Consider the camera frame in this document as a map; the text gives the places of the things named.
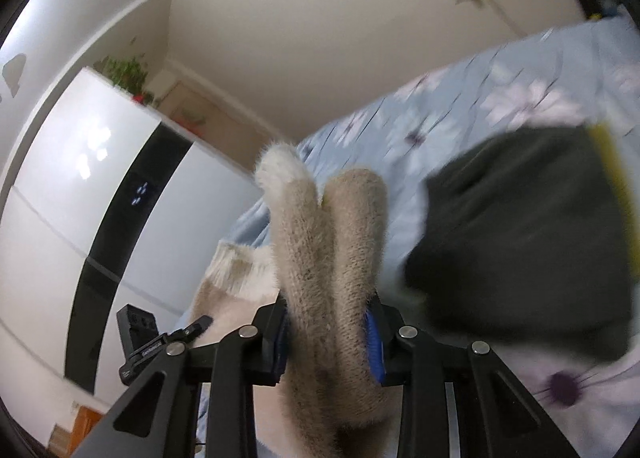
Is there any grey wall sticker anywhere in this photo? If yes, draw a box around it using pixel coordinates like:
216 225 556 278
0 53 28 96

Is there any dark grey garment yellow trim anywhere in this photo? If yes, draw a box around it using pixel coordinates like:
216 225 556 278
402 122 640 365

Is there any white refrigerator black stripe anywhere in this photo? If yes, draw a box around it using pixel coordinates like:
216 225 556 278
0 66 267 395

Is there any brown wooden cabinet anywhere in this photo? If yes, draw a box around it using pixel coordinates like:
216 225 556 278
47 405 107 456

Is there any beige fuzzy sock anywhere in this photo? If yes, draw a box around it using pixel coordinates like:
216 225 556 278
190 141 407 458

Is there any blue floral bedsheet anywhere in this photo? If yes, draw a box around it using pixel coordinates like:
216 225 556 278
192 3 640 458

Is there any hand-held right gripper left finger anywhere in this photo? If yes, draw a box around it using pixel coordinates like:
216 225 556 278
70 299 291 458

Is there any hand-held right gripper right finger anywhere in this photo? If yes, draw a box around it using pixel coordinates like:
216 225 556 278
364 299 582 458

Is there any green potted plant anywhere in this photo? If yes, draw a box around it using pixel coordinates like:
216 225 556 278
94 54 157 108

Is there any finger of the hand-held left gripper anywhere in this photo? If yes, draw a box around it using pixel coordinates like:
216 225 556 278
170 315 214 340

